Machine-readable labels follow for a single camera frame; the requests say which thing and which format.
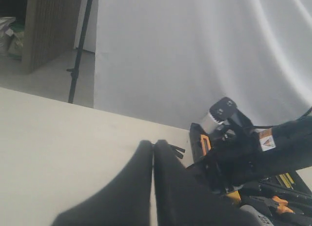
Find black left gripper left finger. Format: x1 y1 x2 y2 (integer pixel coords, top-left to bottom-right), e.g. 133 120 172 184
53 141 153 226

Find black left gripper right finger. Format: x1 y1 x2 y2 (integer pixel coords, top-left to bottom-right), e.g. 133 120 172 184
154 140 259 226

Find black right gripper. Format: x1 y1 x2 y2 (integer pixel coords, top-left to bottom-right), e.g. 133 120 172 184
186 111 266 195

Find black tool case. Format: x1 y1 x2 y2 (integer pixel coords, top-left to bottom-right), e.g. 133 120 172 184
189 123 312 226

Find yellow tape measure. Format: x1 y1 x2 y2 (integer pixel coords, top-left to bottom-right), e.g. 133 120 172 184
221 191 241 207

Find orange utility knife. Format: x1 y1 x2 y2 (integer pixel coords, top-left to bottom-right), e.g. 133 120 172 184
200 134 211 156

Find yellow black precision screwdriver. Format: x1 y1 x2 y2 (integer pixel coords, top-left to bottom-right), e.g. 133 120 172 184
276 174 292 188

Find white backdrop cloth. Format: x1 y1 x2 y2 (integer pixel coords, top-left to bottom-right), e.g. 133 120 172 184
94 0 312 129

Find black backdrop stand pole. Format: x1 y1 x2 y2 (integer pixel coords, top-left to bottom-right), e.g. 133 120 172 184
66 0 93 104

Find green printed sack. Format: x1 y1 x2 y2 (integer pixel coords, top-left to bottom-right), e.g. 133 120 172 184
8 23 25 60

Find wooden slatted cabinet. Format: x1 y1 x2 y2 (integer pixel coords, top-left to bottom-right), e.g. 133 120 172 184
21 0 81 73

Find white sack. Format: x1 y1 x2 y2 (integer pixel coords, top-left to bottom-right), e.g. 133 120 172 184
0 17 16 56

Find orange handled pliers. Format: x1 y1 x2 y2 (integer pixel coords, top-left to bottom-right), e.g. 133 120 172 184
248 195 295 216

